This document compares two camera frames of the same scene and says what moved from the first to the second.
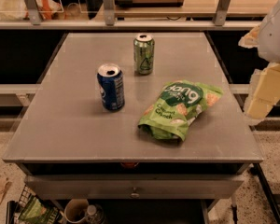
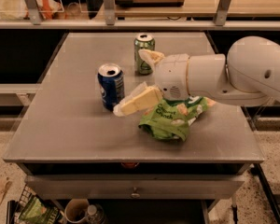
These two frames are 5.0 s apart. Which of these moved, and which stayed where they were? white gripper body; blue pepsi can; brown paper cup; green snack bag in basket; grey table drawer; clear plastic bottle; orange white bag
Moved: white gripper body
Stayed: grey table drawer; orange white bag; brown paper cup; green snack bag in basket; clear plastic bottle; blue pepsi can
